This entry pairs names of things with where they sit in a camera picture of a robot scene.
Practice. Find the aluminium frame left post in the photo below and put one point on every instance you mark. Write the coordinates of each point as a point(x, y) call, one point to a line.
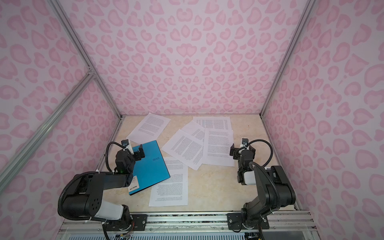
point(79, 46)

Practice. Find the aluminium frame right post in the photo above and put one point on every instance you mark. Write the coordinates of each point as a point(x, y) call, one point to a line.
point(295, 39)

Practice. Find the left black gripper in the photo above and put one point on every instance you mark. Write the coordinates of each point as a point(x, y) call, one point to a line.
point(136, 152)

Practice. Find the blue A4 clip folder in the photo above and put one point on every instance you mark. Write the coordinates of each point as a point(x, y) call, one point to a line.
point(150, 170)

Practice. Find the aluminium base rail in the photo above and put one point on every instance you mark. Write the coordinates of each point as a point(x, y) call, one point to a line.
point(284, 225)

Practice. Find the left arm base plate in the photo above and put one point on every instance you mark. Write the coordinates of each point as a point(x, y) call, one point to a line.
point(136, 222)

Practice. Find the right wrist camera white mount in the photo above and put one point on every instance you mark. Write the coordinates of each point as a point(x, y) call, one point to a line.
point(245, 143)

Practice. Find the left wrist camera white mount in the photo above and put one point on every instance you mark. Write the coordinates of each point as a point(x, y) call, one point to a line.
point(127, 146)

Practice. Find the aluminium frame diagonal bar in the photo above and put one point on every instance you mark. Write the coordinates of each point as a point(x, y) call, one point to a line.
point(18, 161)

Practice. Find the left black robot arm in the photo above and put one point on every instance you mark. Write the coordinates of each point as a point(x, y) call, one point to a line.
point(82, 198)

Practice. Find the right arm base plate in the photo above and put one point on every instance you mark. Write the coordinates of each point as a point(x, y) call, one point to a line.
point(238, 222)

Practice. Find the printed sheet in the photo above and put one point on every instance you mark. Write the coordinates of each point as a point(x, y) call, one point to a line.
point(173, 191)
point(217, 145)
point(185, 148)
point(195, 130)
point(149, 129)
point(217, 123)

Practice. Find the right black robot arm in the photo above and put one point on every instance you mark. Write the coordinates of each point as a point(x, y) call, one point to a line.
point(274, 191)

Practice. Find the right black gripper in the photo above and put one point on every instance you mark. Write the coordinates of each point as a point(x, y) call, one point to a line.
point(242, 151)

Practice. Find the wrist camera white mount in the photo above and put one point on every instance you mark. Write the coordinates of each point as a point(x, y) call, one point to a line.
point(127, 146)
point(245, 143)

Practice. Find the aluminium frame post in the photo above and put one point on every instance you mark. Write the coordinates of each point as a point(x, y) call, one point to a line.
point(79, 46)
point(295, 39)

